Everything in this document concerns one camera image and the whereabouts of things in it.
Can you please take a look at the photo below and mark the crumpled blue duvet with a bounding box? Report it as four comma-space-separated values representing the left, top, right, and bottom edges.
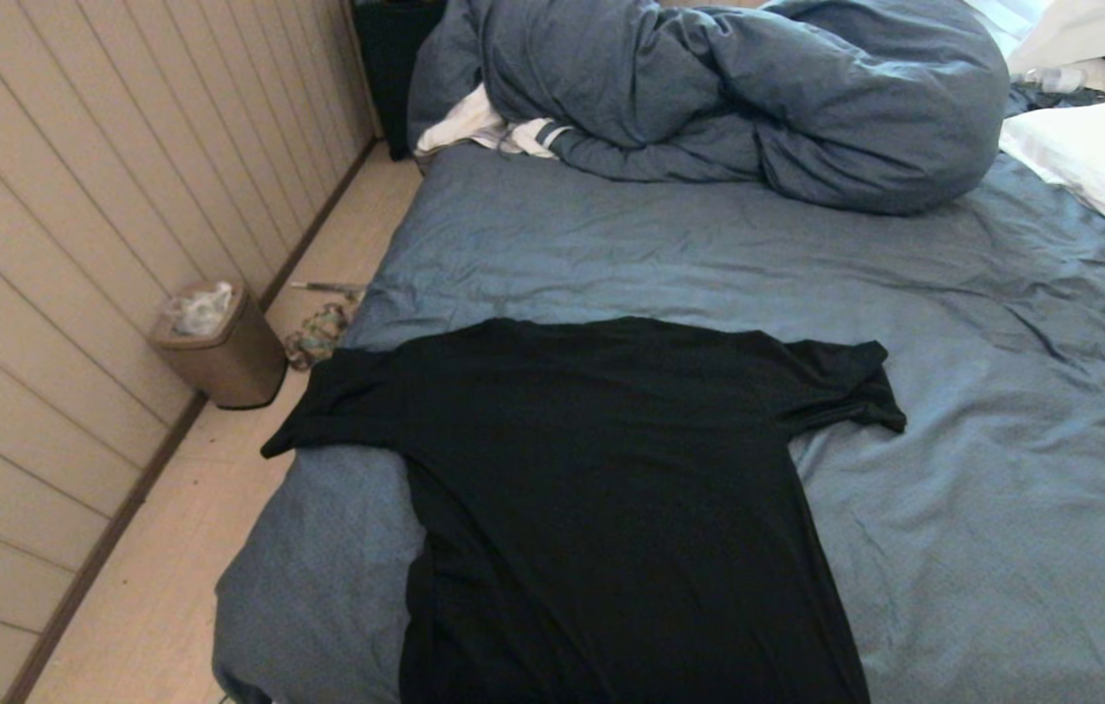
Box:
406, 0, 1011, 216

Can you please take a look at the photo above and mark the brown trash bin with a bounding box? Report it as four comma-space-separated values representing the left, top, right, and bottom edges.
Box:
148, 281, 288, 410

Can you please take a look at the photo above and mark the blue bed sheet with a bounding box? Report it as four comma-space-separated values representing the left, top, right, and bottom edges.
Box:
212, 137, 1105, 704

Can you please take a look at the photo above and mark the black bedside cabinet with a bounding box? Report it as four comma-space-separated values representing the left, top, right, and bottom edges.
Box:
353, 0, 446, 161

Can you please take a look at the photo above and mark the small clutter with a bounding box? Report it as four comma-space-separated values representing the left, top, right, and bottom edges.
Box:
284, 303, 350, 373

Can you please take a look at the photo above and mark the white plastic bin bag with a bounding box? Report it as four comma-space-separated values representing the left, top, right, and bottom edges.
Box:
168, 283, 235, 336

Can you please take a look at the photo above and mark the dark patterned cloth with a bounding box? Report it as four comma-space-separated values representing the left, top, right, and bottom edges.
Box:
1007, 83, 1105, 114

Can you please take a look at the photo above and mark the white striped garment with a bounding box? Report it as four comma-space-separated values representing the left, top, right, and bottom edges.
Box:
416, 83, 573, 159

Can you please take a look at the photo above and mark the black t-shirt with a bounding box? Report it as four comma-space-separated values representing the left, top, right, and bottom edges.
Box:
260, 315, 907, 704

